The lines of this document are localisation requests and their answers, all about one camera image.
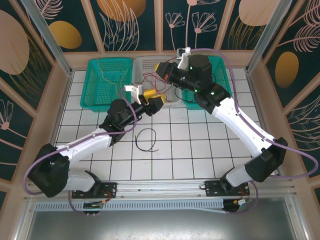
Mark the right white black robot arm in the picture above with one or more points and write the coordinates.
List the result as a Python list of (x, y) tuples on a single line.
[(237, 120)]

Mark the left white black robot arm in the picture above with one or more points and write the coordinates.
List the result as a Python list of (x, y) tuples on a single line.
[(82, 145)]

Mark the white plastic basket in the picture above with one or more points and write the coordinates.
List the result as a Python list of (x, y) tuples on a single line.
[(145, 65)]

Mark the teal plastic basket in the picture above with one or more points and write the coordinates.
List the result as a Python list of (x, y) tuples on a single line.
[(222, 75), (100, 82)]

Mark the red black power lead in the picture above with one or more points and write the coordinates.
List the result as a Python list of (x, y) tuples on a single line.
[(108, 195), (245, 193)]

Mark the small black circuit board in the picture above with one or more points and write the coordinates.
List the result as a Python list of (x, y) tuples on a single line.
[(93, 205)]

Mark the grey metal panel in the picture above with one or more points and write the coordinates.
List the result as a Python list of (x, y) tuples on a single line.
[(160, 225)]

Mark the small white circuit board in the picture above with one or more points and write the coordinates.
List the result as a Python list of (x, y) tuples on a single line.
[(243, 201)]

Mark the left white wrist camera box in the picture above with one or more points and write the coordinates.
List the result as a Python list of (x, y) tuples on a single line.
[(133, 88)]

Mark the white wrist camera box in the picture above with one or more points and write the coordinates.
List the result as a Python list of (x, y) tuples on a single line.
[(133, 88), (183, 57)]

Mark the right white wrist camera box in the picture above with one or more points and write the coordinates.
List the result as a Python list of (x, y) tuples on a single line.
[(183, 57)]

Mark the aluminium side rail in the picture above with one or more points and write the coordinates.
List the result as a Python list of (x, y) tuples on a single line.
[(65, 90), (253, 90)]

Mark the aluminium corner post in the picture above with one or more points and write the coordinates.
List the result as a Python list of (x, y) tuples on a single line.
[(265, 37), (50, 40)]

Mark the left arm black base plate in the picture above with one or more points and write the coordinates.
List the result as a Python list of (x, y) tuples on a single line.
[(110, 190)]

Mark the aluminium mounting rail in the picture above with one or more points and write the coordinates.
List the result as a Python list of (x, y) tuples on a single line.
[(160, 190)]

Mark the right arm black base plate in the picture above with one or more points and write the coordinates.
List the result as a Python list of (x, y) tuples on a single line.
[(212, 188)]

